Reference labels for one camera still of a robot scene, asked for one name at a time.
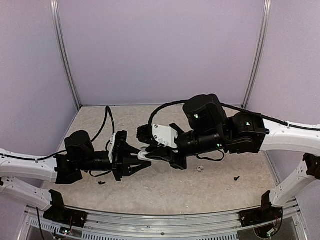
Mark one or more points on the white earbud charging case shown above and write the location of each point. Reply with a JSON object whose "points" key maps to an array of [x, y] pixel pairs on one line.
{"points": [[142, 155]]}

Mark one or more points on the left aluminium frame post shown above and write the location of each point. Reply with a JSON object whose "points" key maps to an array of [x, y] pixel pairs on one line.
{"points": [[54, 5]]}

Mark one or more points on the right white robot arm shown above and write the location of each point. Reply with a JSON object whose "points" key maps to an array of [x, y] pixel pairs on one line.
{"points": [[245, 132]]}

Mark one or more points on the white earbud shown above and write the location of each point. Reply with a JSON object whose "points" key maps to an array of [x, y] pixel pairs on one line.
{"points": [[200, 168]]}

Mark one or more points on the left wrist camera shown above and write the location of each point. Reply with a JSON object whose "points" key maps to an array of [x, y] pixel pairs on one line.
{"points": [[117, 143]]}

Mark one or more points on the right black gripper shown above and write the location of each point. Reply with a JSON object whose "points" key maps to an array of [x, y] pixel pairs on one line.
{"points": [[166, 154]]}

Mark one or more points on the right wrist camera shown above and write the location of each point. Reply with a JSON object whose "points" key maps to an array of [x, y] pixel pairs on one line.
{"points": [[160, 135]]}

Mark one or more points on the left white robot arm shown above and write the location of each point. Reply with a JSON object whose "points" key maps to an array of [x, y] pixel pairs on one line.
{"points": [[65, 169]]}

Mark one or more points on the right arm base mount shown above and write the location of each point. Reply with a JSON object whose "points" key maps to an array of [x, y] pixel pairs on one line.
{"points": [[256, 216]]}

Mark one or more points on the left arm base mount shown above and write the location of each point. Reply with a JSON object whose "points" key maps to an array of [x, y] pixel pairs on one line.
{"points": [[67, 216]]}

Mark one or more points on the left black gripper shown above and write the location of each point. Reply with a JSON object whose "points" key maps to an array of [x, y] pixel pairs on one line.
{"points": [[117, 168]]}

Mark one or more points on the front aluminium rail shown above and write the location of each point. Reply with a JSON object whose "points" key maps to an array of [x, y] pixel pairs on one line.
{"points": [[102, 225]]}

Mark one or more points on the aluminium frame post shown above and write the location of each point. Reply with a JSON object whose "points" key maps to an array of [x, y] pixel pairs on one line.
{"points": [[258, 53], [54, 5]]}

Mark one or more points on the right aluminium frame post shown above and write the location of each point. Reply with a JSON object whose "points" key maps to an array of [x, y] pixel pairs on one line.
{"points": [[258, 53]]}

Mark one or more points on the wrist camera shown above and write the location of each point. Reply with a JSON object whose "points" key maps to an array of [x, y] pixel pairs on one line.
{"points": [[160, 135], [117, 143]]}

